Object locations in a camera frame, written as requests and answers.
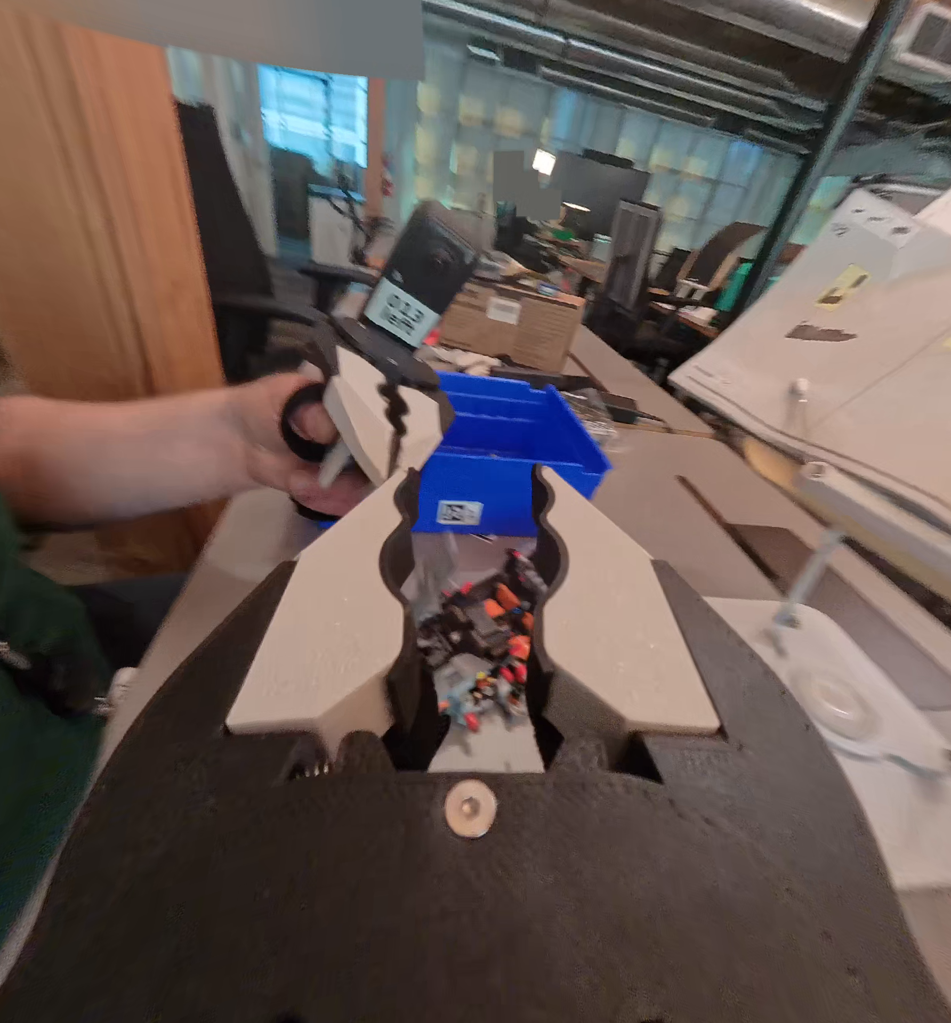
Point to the lego car model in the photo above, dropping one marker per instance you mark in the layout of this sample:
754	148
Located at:
475	631

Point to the person's green shirt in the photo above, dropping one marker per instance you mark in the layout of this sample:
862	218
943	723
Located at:
12	759

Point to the clear plastic bags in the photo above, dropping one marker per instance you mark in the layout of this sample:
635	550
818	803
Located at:
583	412

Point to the glowing white lamp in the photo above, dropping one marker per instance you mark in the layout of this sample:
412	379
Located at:
544	161

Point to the black power adapter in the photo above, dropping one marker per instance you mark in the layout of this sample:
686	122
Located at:
626	412

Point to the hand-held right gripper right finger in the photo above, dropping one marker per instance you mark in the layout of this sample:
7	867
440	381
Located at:
627	639

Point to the brown cardboard box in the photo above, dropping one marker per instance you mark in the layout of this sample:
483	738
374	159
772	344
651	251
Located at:
523	328

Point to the person's dark trousers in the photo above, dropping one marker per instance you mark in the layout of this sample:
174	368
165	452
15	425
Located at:
124	615

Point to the person's left hand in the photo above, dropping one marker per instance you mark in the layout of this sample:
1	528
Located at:
259	431

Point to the paned window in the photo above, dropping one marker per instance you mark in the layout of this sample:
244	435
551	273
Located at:
307	120

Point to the white patterned object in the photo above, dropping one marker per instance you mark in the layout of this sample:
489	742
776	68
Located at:
124	683

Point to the person's left forearm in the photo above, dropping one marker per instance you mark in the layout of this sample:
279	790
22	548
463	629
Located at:
124	455

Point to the white air vent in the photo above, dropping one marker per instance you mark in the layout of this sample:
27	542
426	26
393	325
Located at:
939	40

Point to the blue plastic bin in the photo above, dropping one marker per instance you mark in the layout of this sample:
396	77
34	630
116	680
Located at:
507	447

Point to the white book stand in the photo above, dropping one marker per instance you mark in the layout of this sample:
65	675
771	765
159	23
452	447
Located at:
923	831

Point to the large black monitor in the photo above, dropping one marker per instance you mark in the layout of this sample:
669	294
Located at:
603	192

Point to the black office chair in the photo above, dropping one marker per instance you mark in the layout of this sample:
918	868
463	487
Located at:
219	240

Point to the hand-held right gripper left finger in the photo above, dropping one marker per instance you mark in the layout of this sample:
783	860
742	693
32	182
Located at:
323	639

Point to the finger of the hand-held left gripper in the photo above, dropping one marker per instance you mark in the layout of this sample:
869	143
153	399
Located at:
426	423
355	407

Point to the lego instruction booklet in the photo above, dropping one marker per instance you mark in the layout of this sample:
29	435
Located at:
883	383

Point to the black metal pole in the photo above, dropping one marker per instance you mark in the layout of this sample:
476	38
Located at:
843	136

